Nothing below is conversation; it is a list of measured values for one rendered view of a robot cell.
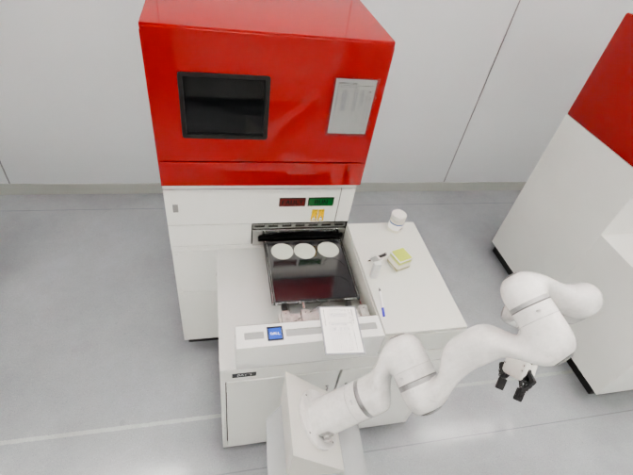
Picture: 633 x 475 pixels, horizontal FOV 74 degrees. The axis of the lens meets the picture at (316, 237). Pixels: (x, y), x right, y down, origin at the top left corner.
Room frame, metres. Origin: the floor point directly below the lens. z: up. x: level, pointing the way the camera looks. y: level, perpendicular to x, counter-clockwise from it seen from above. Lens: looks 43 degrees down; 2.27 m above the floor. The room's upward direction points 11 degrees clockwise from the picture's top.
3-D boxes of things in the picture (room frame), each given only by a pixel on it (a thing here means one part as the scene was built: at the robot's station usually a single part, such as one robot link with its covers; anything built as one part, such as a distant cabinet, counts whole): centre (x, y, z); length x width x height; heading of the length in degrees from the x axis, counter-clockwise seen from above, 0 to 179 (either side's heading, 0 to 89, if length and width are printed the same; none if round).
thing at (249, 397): (1.19, -0.10, 0.41); 0.97 x 0.64 x 0.82; 108
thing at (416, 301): (1.30, -0.39, 0.89); 0.62 x 0.35 x 0.14; 18
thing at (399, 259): (1.32, -0.37, 1.00); 0.07 x 0.07 x 0.07; 36
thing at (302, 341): (0.90, -0.04, 0.89); 0.55 x 0.09 x 0.14; 108
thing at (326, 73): (1.72, 0.35, 1.52); 0.81 x 0.75 x 0.59; 108
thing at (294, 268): (1.27, 0.01, 0.90); 0.34 x 0.34 x 0.01; 18
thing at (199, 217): (1.42, 0.26, 1.02); 0.82 x 0.03 x 0.40; 108
